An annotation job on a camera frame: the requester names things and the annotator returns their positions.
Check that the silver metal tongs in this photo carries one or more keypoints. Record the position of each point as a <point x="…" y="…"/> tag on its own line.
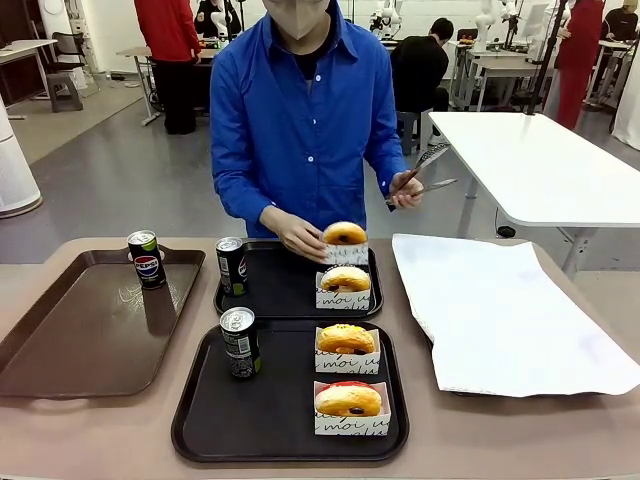
<point x="430" y="157"/>

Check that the person's right hand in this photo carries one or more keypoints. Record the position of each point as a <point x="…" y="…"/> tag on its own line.
<point x="295" y="232"/>

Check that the yellow frosted donut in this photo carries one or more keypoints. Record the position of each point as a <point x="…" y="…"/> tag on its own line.
<point x="345" y="362"/>

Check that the dark grey stool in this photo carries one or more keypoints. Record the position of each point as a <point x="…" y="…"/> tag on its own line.
<point x="412" y="127"/>

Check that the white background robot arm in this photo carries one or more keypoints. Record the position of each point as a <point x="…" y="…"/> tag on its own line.
<point x="484" y="22"/>
<point x="392" y="12"/>

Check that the person in red jacket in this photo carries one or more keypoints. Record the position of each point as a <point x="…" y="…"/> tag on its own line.
<point x="167" y="50"/>

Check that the orange glazed donut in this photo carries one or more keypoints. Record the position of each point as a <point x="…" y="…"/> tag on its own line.
<point x="345" y="279"/>

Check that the person in red apron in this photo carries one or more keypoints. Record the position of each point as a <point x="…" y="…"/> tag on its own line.
<point x="580" y="50"/>

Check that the black office chair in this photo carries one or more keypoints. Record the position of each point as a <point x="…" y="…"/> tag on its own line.
<point x="70" y="50"/>

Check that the chocolate sprinkled donut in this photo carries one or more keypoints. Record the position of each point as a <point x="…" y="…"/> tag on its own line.
<point x="344" y="232"/>

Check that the white paper sheet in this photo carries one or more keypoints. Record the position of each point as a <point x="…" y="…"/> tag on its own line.
<point x="500" y="310"/>

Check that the large white table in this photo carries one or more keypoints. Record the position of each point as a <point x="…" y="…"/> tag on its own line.
<point x="540" y="165"/>

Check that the white desk with dark legs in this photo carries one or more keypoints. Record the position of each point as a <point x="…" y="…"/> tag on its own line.
<point x="25" y="46"/>

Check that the person's torso blue shirt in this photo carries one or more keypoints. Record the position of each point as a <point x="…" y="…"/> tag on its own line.
<point x="300" y="110"/>

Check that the person's right forearm blue sleeve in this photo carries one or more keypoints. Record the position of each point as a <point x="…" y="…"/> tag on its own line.
<point x="240" y="200"/>

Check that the standing person in black shirt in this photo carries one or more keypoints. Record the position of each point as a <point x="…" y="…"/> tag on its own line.
<point x="622" y="22"/>

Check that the seated person in black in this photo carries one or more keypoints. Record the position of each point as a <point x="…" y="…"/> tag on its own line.
<point x="420" y="65"/>

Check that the large black serving tray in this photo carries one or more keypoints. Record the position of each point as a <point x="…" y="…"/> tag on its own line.
<point x="270" y="415"/>

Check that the small black serving tray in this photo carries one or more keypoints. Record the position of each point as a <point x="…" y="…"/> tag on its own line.
<point x="280" y="295"/>

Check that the grey background workbench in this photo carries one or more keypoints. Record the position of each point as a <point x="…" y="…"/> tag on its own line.
<point x="135" y="52"/>

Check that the grey plastic stool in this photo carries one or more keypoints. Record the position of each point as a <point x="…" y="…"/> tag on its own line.
<point x="65" y="92"/>

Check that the black Pepsi can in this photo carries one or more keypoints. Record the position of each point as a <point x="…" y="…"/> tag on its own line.
<point x="147" y="262"/>
<point x="241" y="345"/>
<point x="231" y="270"/>

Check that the brown plastic serving tray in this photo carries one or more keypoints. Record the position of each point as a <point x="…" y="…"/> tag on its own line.
<point x="75" y="350"/>

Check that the person's left hand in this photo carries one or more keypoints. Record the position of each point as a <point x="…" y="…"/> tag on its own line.
<point x="407" y="192"/>

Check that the beige face mask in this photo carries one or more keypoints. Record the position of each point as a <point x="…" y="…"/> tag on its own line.
<point x="297" y="20"/>

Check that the white background workbench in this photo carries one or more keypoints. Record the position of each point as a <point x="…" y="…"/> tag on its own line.
<point x="505" y="67"/>

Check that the black tripod pole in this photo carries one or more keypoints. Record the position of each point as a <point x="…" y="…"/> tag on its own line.
<point x="545" y="65"/>

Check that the person's left forearm blue sleeve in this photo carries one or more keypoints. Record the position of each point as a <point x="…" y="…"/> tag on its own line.
<point x="390" y="162"/>

